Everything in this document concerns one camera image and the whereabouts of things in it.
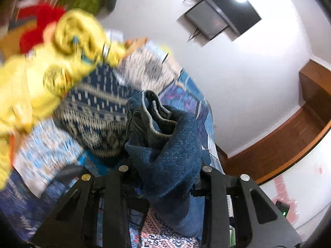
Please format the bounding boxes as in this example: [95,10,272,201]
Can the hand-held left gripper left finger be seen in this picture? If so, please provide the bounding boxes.
[32,165,133,248]

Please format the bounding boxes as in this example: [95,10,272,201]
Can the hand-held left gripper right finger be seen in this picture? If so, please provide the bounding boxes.
[191,165,302,248]

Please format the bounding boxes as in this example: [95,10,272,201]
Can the blue denim jeans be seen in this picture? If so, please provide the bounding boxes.
[124,90,205,241]

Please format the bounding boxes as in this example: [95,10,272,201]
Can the white wardrobe door pink stickers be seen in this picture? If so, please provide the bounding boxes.
[259,134,331,239]

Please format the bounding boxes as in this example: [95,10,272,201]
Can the wooden wardrobe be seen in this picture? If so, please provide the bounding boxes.
[222,59,331,185]

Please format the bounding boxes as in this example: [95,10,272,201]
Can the yellow knitted garment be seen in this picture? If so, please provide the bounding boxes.
[0,8,128,190]

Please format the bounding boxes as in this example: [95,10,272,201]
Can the red cloth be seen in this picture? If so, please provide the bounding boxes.
[18,2,67,55]

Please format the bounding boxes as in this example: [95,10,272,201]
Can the green patterned cloth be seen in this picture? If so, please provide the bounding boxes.
[56,0,104,16]

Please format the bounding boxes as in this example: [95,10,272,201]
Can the black monitor cable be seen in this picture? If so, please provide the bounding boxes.
[186,28,203,42]

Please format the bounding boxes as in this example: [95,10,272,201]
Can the small black wall monitor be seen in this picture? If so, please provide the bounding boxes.
[176,0,230,41]

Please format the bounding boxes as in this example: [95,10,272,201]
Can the black wall television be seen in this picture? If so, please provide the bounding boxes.
[193,0,262,42]

